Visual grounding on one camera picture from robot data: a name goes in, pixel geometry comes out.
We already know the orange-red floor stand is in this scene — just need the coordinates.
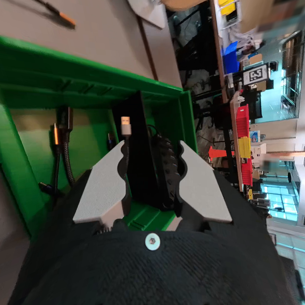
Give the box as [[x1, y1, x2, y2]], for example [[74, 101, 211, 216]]
[[208, 146, 227, 159]]

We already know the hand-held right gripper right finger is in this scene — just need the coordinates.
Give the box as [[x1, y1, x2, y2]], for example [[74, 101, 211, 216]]
[[175, 140, 233, 224]]

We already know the black bin divider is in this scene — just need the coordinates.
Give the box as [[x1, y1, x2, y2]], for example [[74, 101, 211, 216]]
[[112, 91, 159, 208]]

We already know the red plastic bin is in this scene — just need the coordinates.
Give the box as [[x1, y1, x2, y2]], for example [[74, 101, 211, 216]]
[[235, 104, 253, 187]]

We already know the black seven-port usb hub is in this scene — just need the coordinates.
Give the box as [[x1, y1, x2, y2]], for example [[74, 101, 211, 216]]
[[152, 133, 183, 212]]

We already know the braided cable with white plug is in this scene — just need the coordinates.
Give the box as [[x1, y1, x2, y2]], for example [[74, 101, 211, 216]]
[[120, 116, 132, 178]]

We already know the green plastic bin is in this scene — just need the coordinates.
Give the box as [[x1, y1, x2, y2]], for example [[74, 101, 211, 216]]
[[0, 35, 199, 240]]

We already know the small blue bin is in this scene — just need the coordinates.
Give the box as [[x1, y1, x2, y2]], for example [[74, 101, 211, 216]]
[[221, 41, 240, 75]]

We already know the yellow plastic bin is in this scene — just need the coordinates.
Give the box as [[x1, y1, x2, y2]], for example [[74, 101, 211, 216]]
[[219, 0, 237, 16], [239, 136, 251, 158]]

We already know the white stand base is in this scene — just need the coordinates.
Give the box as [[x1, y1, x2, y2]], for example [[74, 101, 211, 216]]
[[127, 0, 166, 29]]

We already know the braided cable with copper plug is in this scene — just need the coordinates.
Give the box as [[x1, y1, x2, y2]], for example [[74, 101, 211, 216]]
[[53, 123, 76, 190]]

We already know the black and white tag board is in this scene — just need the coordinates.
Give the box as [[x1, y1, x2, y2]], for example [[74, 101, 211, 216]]
[[243, 65, 271, 85]]

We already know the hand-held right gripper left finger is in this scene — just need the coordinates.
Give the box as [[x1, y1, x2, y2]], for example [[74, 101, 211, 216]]
[[72, 140, 132, 228]]

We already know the black cable with orange plug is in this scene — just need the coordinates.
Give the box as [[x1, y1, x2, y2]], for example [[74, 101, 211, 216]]
[[33, 0, 77, 31]]

